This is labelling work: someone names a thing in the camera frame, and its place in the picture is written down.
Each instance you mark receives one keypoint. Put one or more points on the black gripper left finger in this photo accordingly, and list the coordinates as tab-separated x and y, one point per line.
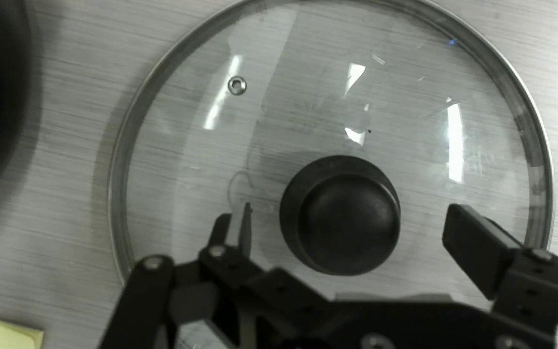
247	230

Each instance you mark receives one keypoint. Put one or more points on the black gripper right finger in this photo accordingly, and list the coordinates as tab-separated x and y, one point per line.
480	249

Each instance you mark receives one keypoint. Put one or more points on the glass pot lid black knob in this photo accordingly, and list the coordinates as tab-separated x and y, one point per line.
389	98

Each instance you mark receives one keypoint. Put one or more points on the yellow paper sheet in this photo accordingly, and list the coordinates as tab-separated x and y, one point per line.
1	331

